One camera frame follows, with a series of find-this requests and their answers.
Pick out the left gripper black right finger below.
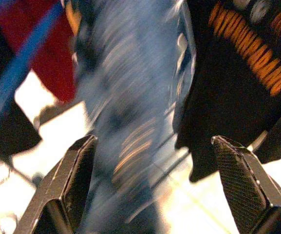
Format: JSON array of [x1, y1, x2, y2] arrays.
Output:
[[210, 135, 281, 234]]

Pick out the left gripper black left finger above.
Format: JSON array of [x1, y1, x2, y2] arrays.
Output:
[[13, 134, 99, 234]]

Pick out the blue denim shorts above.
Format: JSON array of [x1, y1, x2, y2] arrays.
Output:
[[73, 0, 197, 234]]

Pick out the blue clothes hanger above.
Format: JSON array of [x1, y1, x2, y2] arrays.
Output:
[[0, 0, 66, 145]]

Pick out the black hanging garment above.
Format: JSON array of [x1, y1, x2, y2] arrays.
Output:
[[0, 4, 43, 158], [173, 0, 281, 183]]

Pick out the red hanging garment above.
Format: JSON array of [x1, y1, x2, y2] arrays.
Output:
[[0, 0, 78, 103]]

